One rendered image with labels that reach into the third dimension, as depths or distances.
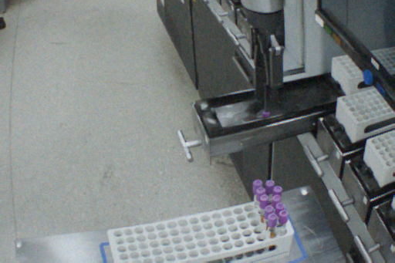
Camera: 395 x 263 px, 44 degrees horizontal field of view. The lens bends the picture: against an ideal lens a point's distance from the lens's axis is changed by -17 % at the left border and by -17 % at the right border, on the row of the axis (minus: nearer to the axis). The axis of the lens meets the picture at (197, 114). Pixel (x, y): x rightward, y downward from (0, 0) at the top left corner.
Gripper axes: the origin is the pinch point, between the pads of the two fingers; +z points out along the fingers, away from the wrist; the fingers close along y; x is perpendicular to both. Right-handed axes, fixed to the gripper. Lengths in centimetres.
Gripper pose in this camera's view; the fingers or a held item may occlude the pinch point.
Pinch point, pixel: (266, 89)
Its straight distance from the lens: 119.1
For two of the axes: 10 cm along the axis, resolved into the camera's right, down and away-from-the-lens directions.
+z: 0.6, 7.9, 6.1
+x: -9.6, 2.2, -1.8
